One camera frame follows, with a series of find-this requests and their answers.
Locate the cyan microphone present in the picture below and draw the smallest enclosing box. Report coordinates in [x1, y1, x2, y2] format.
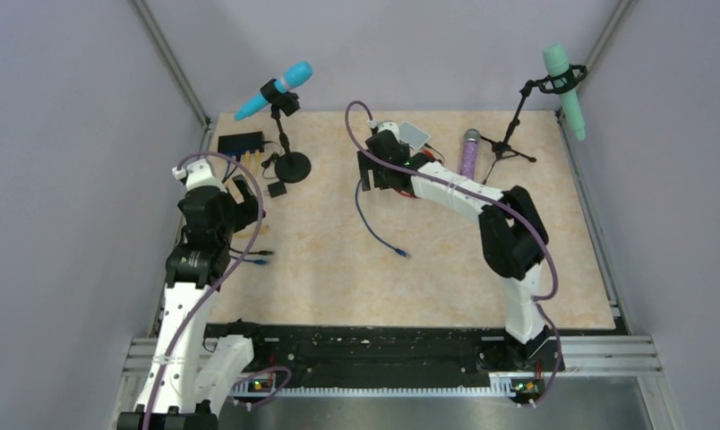
[234, 61, 313, 121]

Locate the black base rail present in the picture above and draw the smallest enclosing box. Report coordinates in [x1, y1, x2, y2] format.
[202, 322, 566, 391]

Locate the black tripod mic stand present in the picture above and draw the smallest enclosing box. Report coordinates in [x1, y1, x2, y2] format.
[480, 64, 589, 186]

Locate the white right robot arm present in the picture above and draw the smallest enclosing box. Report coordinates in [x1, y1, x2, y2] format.
[357, 131, 550, 369]

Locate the mint green microphone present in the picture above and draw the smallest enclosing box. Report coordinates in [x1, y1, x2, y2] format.
[543, 43, 588, 141]

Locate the white network switch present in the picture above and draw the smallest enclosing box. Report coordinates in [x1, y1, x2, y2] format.
[399, 122, 431, 150]

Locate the black round-base mic stand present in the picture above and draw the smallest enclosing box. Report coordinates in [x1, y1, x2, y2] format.
[270, 107, 312, 184]

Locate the purple glitter microphone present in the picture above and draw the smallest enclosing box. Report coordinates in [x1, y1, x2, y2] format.
[459, 128, 481, 180]

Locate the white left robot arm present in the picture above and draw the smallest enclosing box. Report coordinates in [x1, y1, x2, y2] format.
[116, 160, 268, 429]

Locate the small black adapter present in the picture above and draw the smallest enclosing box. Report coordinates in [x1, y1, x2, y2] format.
[267, 181, 287, 198]

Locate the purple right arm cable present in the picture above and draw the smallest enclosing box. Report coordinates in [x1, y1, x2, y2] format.
[344, 100, 563, 409]

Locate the black network switch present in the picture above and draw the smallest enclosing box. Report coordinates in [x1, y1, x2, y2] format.
[218, 132, 265, 158]

